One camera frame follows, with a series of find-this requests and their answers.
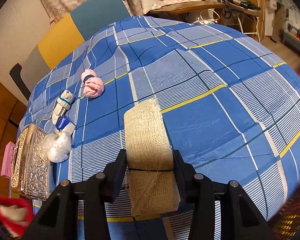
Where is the red knit stocking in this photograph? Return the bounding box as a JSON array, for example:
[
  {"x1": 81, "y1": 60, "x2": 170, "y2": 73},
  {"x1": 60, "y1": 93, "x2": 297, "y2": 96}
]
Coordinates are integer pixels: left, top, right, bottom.
[{"x1": 0, "y1": 197, "x2": 34, "y2": 237}]

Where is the white mesh bath puff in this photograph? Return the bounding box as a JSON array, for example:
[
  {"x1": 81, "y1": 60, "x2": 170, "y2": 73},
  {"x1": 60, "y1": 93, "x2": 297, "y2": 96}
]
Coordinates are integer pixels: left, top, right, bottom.
[{"x1": 41, "y1": 132, "x2": 72, "y2": 163}]

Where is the blue tissue packet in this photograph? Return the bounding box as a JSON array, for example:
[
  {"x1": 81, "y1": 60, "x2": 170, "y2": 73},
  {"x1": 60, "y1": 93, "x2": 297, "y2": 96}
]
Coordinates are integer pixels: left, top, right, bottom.
[{"x1": 56, "y1": 114, "x2": 76, "y2": 135}]

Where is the grey knit sock blue band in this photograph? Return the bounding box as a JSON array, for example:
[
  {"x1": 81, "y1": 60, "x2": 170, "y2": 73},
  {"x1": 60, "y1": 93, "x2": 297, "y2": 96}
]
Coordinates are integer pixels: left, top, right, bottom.
[{"x1": 52, "y1": 90, "x2": 75, "y2": 125}]

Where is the pink towel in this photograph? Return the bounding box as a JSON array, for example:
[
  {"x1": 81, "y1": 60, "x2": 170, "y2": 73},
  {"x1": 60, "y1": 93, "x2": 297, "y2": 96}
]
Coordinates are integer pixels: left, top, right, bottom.
[{"x1": 81, "y1": 69, "x2": 104, "y2": 98}]

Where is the purple pink cardboard box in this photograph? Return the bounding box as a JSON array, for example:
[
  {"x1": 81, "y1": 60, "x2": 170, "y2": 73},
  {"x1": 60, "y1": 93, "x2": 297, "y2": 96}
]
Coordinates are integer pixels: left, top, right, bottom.
[{"x1": 0, "y1": 141, "x2": 15, "y2": 178}]

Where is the blue plaid tablecloth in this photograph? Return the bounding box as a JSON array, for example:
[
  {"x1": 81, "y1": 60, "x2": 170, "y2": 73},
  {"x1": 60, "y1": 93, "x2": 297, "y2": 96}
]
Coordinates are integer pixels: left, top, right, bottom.
[{"x1": 20, "y1": 16, "x2": 300, "y2": 220}]

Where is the wooden wardrobe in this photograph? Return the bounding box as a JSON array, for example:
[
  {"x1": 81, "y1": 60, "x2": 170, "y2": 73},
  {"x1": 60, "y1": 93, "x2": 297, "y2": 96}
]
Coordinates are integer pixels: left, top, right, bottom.
[{"x1": 0, "y1": 82, "x2": 26, "y2": 197}]

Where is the grey yellow teal chair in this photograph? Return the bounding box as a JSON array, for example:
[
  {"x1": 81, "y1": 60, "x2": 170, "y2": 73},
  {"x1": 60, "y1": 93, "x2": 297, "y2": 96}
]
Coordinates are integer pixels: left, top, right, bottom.
[{"x1": 10, "y1": 0, "x2": 130, "y2": 100}]

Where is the blue folding chair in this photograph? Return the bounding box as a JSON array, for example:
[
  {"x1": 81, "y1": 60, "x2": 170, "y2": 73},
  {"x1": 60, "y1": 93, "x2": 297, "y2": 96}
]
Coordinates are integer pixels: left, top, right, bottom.
[{"x1": 220, "y1": 0, "x2": 265, "y2": 42}]

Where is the wooden side table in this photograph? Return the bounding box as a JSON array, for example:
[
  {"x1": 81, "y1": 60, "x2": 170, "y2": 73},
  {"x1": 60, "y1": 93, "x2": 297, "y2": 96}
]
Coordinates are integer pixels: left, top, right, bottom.
[{"x1": 146, "y1": 0, "x2": 225, "y2": 22}]

